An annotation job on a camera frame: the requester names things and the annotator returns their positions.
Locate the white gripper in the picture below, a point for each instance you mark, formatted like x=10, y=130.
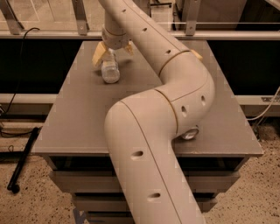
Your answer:
x=115, y=41

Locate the yellow sponge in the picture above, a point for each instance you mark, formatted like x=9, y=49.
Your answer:
x=198, y=56

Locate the top grey drawer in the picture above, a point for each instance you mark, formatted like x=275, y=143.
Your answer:
x=106, y=182

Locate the clear plastic water bottle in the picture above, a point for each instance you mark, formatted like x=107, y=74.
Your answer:
x=109, y=67

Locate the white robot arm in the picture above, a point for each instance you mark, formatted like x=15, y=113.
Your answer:
x=139, y=129

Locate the bottom grey drawer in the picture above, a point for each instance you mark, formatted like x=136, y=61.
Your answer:
x=93, y=219

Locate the metal railing frame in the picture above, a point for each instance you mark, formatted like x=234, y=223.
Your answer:
x=185, y=19

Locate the grey drawer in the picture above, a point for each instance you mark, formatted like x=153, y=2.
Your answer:
x=118, y=204
x=106, y=182
x=93, y=219

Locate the middle grey drawer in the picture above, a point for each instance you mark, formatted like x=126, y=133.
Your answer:
x=118, y=204

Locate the grey drawer cabinet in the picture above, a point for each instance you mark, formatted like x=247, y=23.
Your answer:
x=73, y=137

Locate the black rod on floor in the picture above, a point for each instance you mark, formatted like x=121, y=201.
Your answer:
x=13, y=186

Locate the blue silver energy drink can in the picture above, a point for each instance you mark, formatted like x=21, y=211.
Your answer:
x=191, y=133

